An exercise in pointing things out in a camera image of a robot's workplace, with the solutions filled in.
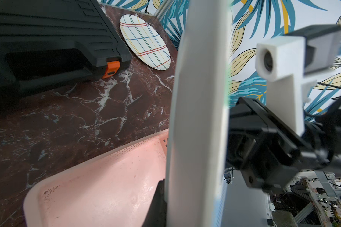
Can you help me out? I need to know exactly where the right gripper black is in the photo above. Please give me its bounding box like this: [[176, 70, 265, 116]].
[[225, 97, 330, 193]]

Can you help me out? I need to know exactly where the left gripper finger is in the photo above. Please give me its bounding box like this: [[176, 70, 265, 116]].
[[142, 180, 167, 227]]

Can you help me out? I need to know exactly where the colourful squiggle pattern plate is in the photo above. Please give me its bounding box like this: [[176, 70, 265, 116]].
[[165, 1, 232, 227]]

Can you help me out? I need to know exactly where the plaid striped white plate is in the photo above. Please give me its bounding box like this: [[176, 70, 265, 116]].
[[119, 14, 171, 71]]

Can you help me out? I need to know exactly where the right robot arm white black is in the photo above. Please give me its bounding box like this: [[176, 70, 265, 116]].
[[225, 97, 341, 194]]

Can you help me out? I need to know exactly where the pink plastic basket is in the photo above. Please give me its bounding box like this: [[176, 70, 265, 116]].
[[23, 130, 168, 227]]

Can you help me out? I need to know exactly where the black tool case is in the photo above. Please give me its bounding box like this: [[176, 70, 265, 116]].
[[0, 1, 132, 96]]

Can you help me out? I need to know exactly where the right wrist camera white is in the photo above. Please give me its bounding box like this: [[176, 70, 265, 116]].
[[255, 24, 341, 136]]

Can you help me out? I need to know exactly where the right aluminium frame post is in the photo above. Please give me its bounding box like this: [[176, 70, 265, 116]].
[[154, 0, 175, 19]]

